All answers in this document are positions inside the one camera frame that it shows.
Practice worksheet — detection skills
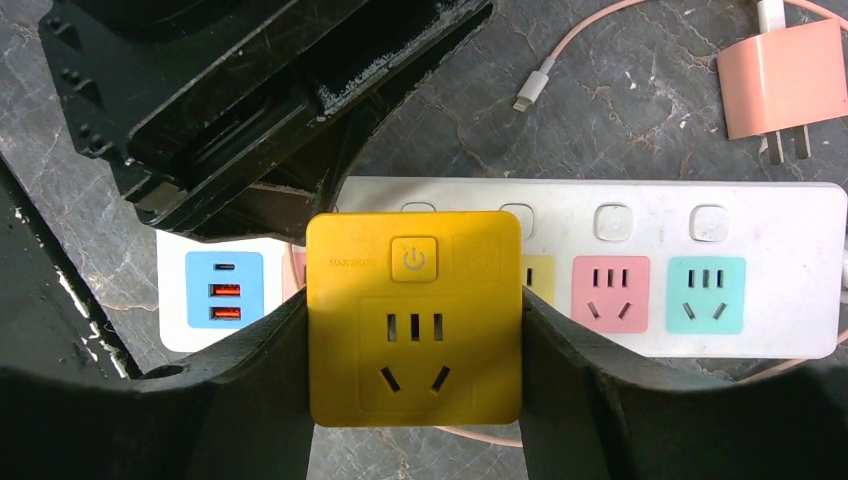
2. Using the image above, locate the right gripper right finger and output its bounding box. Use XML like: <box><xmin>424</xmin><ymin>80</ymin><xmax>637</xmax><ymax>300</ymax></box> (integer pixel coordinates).
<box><xmin>519</xmin><ymin>292</ymin><xmax>847</xmax><ymax>479</ymax></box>

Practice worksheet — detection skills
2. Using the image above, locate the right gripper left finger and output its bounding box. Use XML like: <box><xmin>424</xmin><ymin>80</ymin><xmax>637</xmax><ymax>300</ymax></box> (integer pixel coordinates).
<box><xmin>1</xmin><ymin>292</ymin><xmax>314</xmax><ymax>479</ymax></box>

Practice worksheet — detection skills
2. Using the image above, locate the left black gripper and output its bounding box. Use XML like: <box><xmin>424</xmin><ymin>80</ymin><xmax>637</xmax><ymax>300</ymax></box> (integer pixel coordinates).
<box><xmin>39</xmin><ymin>1</ymin><xmax>494</xmax><ymax>239</ymax></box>

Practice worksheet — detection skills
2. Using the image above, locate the yellow cube socket adapter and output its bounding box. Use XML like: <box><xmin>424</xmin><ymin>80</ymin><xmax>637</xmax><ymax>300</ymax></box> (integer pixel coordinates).
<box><xmin>306</xmin><ymin>211</ymin><xmax>523</xmax><ymax>427</ymax></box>

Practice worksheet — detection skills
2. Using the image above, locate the large white power strip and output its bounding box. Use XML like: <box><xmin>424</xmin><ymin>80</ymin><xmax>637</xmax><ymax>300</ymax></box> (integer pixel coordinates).
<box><xmin>157</xmin><ymin>177</ymin><xmax>847</xmax><ymax>359</ymax></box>

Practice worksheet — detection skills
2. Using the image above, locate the pink USB charger plug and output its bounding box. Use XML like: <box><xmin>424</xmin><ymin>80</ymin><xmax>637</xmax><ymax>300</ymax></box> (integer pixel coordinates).
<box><xmin>717</xmin><ymin>1</ymin><xmax>847</xmax><ymax>165</ymax></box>

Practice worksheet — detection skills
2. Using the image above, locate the thin pink charging cable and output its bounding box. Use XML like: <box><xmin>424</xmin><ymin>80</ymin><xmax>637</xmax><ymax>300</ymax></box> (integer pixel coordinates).
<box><xmin>284</xmin><ymin>0</ymin><xmax>848</xmax><ymax>449</ymax></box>

